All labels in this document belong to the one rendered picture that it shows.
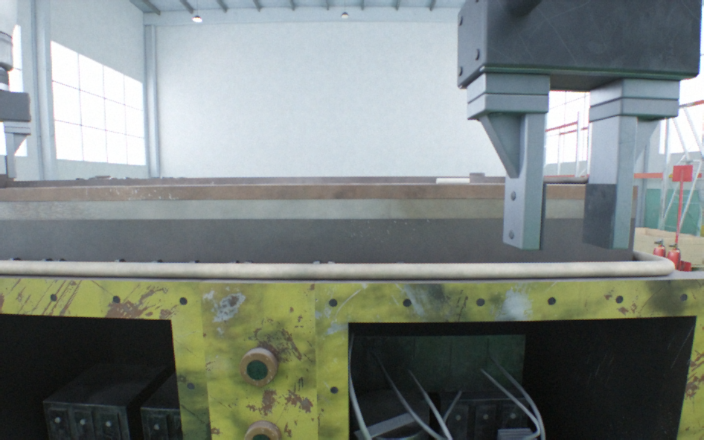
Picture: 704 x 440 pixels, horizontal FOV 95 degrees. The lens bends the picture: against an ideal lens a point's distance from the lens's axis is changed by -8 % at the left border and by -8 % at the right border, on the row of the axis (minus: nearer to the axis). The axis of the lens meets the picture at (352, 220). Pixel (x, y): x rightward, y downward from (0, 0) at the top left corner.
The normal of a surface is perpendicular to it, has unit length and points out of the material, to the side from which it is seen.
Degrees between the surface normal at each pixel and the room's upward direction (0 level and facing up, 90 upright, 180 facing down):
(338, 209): 90
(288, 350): 90
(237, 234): 90
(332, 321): 90
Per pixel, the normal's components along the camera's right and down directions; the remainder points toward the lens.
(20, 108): 0.69, 0.07
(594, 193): -1.00, 0.00
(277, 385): -0.02, 0.11
